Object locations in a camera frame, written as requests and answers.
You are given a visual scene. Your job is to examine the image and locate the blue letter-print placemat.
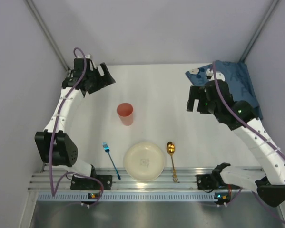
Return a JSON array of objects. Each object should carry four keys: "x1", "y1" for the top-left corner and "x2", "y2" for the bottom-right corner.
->
[{"x1": 185, "y1": 60, "x2": 263, "y2": 119}]

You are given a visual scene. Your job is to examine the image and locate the red plastic cup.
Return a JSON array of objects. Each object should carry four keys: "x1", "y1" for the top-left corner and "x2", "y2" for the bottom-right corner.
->
[{"x1": 117, "y1": 103, "x2": 133, "y2": 126}]

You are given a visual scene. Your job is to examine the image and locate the gold ornate spoon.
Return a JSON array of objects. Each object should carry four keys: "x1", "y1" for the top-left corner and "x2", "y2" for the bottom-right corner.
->
[{"x1": 167, "y1": 142, "x2": 178, "y2": 183}]

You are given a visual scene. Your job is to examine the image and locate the cream round plate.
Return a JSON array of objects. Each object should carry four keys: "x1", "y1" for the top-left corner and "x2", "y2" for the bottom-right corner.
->
[{"x1": 123, "y1": 142, "x2": 165, "y2": 182}]

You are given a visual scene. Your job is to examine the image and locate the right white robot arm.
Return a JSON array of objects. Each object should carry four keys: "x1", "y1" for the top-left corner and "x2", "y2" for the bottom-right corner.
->
[{"x1": 187, "y1": 80, "x2": 285, "y2": 207}]

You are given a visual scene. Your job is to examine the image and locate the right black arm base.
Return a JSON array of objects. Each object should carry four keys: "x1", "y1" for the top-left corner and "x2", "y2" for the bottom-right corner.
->
[{"x1": 196, "y1": 174, "x2": 228, "y2": 193}]

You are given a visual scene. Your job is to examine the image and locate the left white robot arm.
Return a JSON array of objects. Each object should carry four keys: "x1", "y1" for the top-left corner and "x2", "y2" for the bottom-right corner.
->
[{"x1": 34, "y1": 56, "x2": 115, "y2": 177}]

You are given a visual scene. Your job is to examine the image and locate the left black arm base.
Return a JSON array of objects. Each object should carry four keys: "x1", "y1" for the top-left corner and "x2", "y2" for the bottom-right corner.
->
[{"x1": 70, "y1": 175, "x2": 112, "y2": 190}]

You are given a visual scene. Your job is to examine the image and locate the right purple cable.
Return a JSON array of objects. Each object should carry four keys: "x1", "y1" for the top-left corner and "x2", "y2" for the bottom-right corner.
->
[{"x1": 211, "y1": 61, "x2": 285, "y2": 226}]

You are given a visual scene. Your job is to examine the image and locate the purple cable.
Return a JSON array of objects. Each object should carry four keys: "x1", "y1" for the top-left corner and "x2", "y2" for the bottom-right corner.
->
[
  {"x1": 211, "y1": 61, "x2": 285, "y2": 226},
  {"x1": 48, "y1": 47, "x2": 105, "y2": 209}
]

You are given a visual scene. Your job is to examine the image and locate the aluminium mounting rail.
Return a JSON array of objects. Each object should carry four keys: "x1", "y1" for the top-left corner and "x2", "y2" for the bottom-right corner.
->
[{"x1": 28, "y1": 167, "x2": 264, "y2": 190}]

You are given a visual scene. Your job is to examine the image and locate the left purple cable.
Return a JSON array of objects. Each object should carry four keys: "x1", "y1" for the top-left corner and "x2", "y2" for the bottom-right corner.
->
[{"x1": 48, "y1": 47, "x2": 105, "y2": 209}]

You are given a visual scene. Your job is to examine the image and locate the perforated cable duct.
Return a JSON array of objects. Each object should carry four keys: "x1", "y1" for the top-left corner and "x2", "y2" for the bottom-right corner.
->
[{"x1": 37, "y1": 191, "x2": 231, "y2": 202}]

